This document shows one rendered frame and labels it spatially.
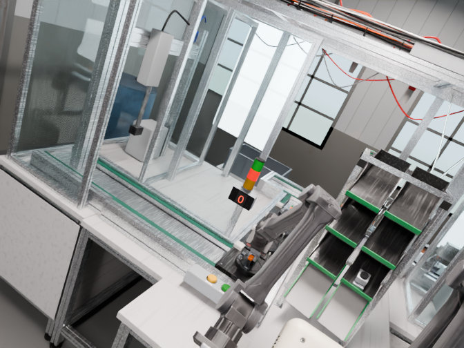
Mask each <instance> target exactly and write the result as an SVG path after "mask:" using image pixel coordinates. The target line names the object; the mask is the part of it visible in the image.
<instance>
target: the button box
mask: <svg viewBox="0 0 464 348"><path fill-rule="evenodd" d="M210 274H212V273H210V272H209V271H207V270H206V269H204V268H203V267H201V266H200V265H198V264H197V263H195V264H193V265H192V266H191V267H190V268H188V269H187V271H186V274H185V276H184V279H183V281H185V282H186V283H188V284H189V285H191V286H192V287H193V288H195V289H197V290H198V291H199V292H200V293H202V294H204V295H205V296H206V297H207V298H209V299H211V300H212V301H214V302H215V303H216V304H217V303H218V301H219V300H220V298H221V297H222V296H223V294H224V293H225V291H223V290H222V285H223V284H226V283H225V282H223V281H222V280H221V279H219V278H217V281H216V282H215V283H212V282H210V281H209V280H208V276H209V275H210Z"/></svg>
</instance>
